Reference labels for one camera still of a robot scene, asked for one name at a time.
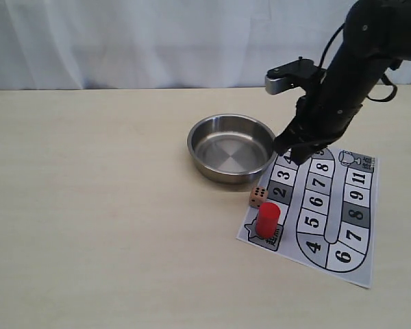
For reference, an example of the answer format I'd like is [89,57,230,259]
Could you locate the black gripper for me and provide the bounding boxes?
[273,58,386,165]

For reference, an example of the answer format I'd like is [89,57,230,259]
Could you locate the wooden die black pips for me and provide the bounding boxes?
[249,186,268,208]

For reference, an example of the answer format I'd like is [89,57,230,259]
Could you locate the red cylinder game piece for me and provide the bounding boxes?
[255,202,281,239]

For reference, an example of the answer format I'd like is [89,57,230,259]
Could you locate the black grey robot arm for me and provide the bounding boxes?
[265,1,411,165]

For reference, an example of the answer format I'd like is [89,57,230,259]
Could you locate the printed paper game board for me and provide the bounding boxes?
[237,148,379,288]

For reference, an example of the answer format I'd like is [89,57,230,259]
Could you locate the stainless steel round bowl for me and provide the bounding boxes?
[186,113,276,184]

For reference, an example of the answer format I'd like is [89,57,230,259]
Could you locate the white curtain backdrop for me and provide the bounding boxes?
[0,0,411,91]

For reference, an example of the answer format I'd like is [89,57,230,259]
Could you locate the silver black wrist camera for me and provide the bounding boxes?
[264,56,326,95]

